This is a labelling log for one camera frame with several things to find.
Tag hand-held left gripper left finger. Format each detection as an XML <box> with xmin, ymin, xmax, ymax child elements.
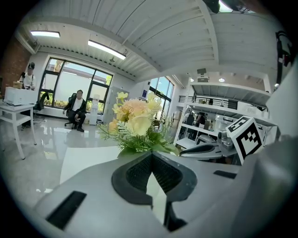
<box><xmin>111</xmin><ymin>151</ymin><xmax>153</xmax><ymax>206</ymax></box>

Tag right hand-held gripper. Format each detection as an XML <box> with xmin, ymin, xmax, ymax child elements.
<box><xmin>179</xmin><ymin>115</ymin><xmax>265</xmax><ymax>166</ymax></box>

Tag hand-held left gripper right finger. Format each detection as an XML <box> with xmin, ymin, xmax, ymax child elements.
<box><xmin>151</xmin><ymin>151</ymin><xmax>198</xmax><ymax>203</ymax></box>

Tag yellow artificial flowers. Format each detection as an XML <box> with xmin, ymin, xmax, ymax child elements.
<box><xmin>97</xmin><ymin>91</ymin><xmax>180</xmax><ymax>159</ymax></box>

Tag white shelf unit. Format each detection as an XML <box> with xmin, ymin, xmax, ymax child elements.
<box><xmin>173</xmin><ymin>82</ymin><xmax>279</xmax><ymax>154</ymax></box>

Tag tall glass window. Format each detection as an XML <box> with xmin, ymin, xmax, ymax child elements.
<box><xmin>148</xmin><ymin>76</ymin><xmax>175</xmax><ymax>127</ymax></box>

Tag grey lockers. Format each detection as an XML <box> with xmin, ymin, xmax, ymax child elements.
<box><xmin>103</xmin><ymin>85</ymin><xmax>126</xmax><ymax>125</ymax></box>

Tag white water dispenser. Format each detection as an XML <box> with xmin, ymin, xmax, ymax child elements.
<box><xmin>89</xmin><ymin>94</ymin><xmax>100</xmax><ymax>126</ymax></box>

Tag black office chair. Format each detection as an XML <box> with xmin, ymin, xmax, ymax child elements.
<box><xmin>64</xmin><ymin>93</ymin><xmax>80</xmax><ymax>130</ymax></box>

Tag large black framed window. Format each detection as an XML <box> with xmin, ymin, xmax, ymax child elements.
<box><xmin>38</xmin><ymin>55</ymin><xmax>114</xmax><ymax>116</ymax></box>

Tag black chair with jacket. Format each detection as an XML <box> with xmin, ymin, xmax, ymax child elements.
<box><xmin>34</xmin><ymin>92</ymin><xmax>51</xmax><ymax>112</ymax></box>

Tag long ceiling light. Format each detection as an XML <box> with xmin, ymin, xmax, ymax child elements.
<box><xmin>218</xmin><ymin>0</ymin><xmax>233</xmax><ymax>13</ymax></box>
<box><xmin>30</xmin><ymin>30</ymin><xmax>61</xmax><ymax>39</ymax></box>
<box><xmin>88</xmin><ymin>40</ymin><xmax>127</xmax><ymax>60</ymax></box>

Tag white side table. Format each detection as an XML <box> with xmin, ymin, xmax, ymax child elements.
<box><xmin>0</xmin><ymin>104</ymin><xmax>37</xmax><ymax>160</ymax></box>

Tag white printer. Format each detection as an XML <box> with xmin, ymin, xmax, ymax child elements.
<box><xmin>3</xmin><ymin>86</ymin><xmax>35</xmax><ymax>107</ymax></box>

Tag grey wall-mounted unit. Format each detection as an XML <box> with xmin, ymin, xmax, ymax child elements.
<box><xmin>196</xmin><ymin>68</ymin><xmax>208</xmax><ymax>83</ymax></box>

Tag black head-worn camera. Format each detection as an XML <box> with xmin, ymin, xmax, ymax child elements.
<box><xmin>202</xmin><ymin>0</ymin><xmax>221</xmax><ymax>14</ymax></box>

